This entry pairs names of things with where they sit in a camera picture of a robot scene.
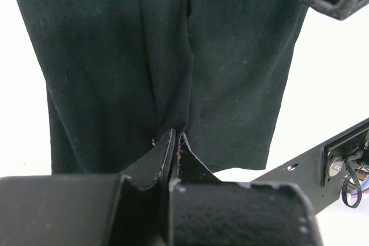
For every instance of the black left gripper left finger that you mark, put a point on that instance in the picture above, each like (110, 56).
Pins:
(154, 168)

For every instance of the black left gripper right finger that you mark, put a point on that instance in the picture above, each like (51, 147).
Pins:
(187, 167)

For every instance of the black t shirt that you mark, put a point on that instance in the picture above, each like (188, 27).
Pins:
(120, 73)

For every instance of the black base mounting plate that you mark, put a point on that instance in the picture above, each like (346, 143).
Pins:
(320, 171)

